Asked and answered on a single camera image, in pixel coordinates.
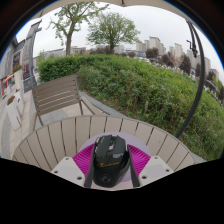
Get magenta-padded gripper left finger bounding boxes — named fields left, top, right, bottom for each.
left=50, top=143, right=98, bottom=189

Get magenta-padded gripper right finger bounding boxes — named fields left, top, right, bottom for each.
left=126, top=143, right=175, bottom=188

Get black computer mouse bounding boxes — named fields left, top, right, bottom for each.
left=91, top=134, right=132, bottom=188

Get lilac mouse pad with wrist rest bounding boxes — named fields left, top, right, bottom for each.
left=78, top=131, right=153, bottom=191

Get grey slatted outdoor chair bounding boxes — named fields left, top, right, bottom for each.
left=31, top=74, right=97, bottom=132

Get white planter box with flowers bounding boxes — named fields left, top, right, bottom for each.
left=5, top=95, right=24, bottom=131

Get dark curved parasol pole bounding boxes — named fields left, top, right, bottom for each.
left=174, top=20, right=206, bottom=139

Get tall white planter with flowers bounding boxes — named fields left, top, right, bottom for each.
left=12, top=64, right=25, bottom=98

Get tall grey sign pillar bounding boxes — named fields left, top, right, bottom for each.
left=21, top=19, right=43, bottom=94

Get dark shopfront building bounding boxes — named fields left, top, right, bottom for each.
left=0, top=36, right=26, bottom=98

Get distant apartment buildings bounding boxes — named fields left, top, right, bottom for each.
left=134, top=35, right=222, bottom=81

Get sparse-leaved tree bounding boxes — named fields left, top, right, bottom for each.
left=48, top=2, right=110, bottom=56

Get bushy green tree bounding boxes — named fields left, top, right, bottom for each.
left=86, top=11, right=141, bottom=54

